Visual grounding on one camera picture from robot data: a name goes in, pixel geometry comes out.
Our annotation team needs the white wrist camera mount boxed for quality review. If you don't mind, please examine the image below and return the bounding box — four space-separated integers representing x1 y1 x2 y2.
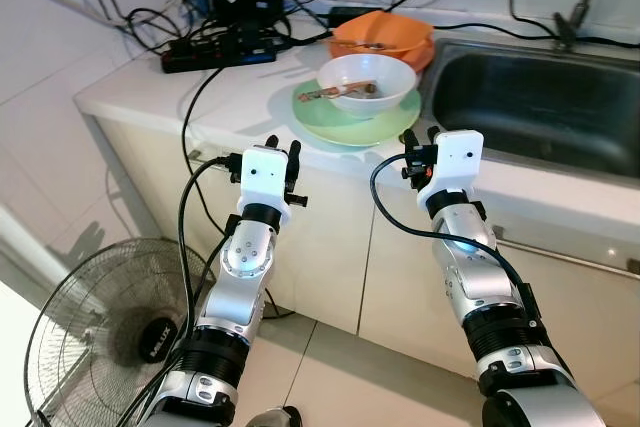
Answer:
238 145 293 226
415 130 485 210

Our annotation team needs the white kitchen cabinet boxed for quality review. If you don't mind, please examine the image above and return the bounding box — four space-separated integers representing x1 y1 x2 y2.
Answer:
78 107 640 413

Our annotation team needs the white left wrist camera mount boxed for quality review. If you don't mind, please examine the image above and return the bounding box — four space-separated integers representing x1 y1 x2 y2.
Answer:
238 145 293 226

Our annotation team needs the stainless steel sink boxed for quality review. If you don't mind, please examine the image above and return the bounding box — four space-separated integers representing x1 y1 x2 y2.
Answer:
418 39 640 180

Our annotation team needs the black power strip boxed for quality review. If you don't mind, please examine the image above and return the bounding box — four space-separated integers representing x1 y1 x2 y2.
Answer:
160 32 281 75

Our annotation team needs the white bowl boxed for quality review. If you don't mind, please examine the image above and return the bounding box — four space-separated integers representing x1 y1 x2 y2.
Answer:
317 53 418 116

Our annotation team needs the light green plate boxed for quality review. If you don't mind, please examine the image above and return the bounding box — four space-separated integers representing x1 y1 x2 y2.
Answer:
292 79 423 148

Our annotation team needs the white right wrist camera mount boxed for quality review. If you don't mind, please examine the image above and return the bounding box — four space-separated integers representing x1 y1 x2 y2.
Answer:
415 130 485 210

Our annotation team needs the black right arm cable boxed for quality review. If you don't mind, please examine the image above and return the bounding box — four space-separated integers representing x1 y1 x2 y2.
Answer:
370 152 549 348

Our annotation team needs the small black power brick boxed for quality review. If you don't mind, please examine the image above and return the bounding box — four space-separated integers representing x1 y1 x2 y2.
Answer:
330 7 366 24

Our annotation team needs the orange plastic bowl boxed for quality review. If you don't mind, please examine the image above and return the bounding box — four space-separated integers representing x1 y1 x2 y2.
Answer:
330 9 436 63

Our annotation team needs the long black power cable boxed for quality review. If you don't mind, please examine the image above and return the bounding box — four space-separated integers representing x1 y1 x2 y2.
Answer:
182 65 233 240

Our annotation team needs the silver bar cabinet handle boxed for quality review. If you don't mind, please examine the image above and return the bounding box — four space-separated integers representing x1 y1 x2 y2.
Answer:
492 230 640 276

